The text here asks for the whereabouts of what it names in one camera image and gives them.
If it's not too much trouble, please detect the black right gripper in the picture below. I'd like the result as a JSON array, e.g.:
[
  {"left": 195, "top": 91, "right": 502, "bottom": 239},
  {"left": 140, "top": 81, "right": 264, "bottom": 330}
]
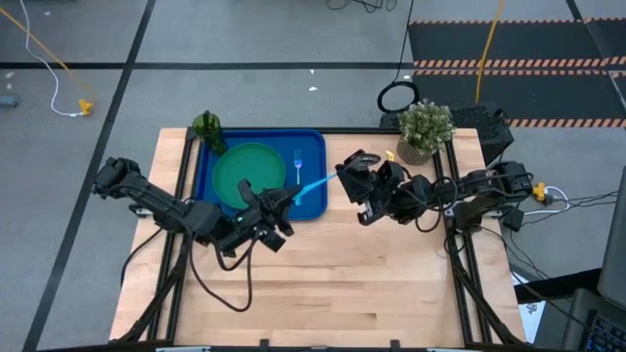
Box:
[{"left": 335, "top": 152, "right": 417, "bottom": 226}]

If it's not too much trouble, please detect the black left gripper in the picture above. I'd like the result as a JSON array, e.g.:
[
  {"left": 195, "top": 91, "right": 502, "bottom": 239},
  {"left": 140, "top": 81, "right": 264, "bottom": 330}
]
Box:
[{"left": 217, "top": 178, "right": 303, "bottom": 255}]

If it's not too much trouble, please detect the spoon with teal handle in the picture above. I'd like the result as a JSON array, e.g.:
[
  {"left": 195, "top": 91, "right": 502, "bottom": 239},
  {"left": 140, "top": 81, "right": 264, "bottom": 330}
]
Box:
[{"left": 291, "top": 171, "right": 339, "bottom": 206}]

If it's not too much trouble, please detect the iridescent fork with teal handle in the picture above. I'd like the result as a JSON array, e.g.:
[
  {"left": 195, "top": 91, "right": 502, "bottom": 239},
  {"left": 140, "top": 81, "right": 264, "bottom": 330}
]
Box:
[{"left": 292, "top": 149, "right": 304, "bottom": 186}]

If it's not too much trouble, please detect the green plastic plate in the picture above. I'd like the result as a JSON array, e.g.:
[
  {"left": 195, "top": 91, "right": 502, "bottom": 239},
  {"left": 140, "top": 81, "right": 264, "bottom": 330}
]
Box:
[{"left": 211, "top": 142, "right": 288, "bottom": 210}]

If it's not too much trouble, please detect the green ribbed plastic cup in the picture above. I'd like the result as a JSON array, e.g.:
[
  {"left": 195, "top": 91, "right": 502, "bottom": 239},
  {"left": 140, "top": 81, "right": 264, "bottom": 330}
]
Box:
[{"left": 192, "top": 110, "right": 229, "bottom": 156}]

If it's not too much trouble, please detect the blue plastic tray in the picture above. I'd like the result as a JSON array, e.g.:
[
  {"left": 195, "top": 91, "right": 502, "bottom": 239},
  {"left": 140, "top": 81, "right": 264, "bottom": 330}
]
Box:
[{"left": 194, "top": 128, "right": 328, "bottom": 222}]

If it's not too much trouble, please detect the artificial plant in ribbed pot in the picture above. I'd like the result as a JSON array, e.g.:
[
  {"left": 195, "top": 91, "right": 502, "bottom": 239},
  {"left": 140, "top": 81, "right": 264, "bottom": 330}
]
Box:
[{"left": 395, "top": 99, "right": 457, "bottom": 166}]

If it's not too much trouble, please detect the black power adapter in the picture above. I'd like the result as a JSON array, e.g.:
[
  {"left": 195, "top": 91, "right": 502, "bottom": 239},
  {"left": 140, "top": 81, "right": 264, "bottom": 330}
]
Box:
[{"left": 502, "top": 207, "right": 525, "bottom": 232}]

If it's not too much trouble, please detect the black hazard-striped floor mat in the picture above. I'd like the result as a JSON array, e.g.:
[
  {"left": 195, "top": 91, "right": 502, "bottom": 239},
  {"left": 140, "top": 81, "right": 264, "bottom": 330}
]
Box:
[{"left": 408, "top": 18, "right": 626, "bottom": 129}]

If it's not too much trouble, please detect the white printed paper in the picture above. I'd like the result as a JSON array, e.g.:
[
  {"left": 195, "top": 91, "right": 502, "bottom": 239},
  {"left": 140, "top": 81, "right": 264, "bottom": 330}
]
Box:
[{"left": 516, "top": 300, "right": 540, "bottom": 330}]

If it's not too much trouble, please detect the black side desk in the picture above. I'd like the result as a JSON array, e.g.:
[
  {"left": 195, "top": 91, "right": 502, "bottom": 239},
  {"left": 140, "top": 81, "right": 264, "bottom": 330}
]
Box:
[{"left": 513, "top": 267, "right": 626, "bottom": 352}]

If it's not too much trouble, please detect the grey computer monitor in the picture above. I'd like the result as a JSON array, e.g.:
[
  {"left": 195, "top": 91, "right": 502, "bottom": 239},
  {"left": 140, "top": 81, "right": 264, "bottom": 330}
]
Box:
[{"left": 599, "top": 165, "right": 626, "bottom": 310}]

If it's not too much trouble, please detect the black keyboard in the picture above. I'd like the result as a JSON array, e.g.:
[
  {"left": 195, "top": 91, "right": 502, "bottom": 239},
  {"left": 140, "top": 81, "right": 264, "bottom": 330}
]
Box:
[{"left": 584, "top": 312, "right": 626, "bottom": 352}]

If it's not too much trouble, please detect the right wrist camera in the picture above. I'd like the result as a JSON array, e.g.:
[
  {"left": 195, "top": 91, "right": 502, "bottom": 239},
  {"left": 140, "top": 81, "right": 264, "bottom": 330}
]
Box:
[{"left": 376, "top": 160, "right": 407, "bottom": 197}]

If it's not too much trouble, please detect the black aluminium table frame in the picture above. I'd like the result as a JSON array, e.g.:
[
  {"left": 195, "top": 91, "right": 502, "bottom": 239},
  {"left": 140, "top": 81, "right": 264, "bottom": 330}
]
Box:
[{"left": 116, "top": 125, "right": 527, "bottom": 348}]

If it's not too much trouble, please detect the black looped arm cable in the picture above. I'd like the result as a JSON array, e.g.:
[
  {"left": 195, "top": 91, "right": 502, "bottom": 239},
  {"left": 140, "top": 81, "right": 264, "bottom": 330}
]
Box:
[{"left": 188, "top": 233, "right": 256, "bottom": 313}]

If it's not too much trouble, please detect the hanging black cable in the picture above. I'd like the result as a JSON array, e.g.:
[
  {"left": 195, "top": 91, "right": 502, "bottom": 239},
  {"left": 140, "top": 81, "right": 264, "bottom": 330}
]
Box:
[{"left": 376, "top": 0, "right": 421, "bottom": 114}]

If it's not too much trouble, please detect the black floor cable bundle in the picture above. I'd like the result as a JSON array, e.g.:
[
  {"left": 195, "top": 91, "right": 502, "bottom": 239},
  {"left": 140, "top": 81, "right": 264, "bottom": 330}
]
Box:
[{"left": 325, "top": 0, "right": 398, "bottom": 14}]

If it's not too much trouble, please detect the hanging yellow cable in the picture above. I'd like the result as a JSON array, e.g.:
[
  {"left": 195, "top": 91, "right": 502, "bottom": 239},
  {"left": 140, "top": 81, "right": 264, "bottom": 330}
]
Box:
[{"left": 475, "top": 0, "right": 506, "bottom": 105}]

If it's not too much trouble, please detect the white power cable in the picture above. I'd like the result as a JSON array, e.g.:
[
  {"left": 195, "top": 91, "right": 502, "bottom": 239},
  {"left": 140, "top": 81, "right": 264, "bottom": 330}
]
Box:
[{"left": 525, "top": 185, "right": 571, "bottom": 216}]

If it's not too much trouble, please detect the yellow floor cable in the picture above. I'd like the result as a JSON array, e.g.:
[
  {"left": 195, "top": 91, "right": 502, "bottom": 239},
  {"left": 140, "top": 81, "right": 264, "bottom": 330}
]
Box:
[{"left": 0, "top": 6, "right": 95, "bottom": 105}]

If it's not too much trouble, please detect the white floor cable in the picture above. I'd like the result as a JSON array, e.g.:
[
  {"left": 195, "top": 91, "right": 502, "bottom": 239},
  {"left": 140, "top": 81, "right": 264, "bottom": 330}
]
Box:
[{"left": 18, "top": 0, "right": 85, "bottom": 119}]

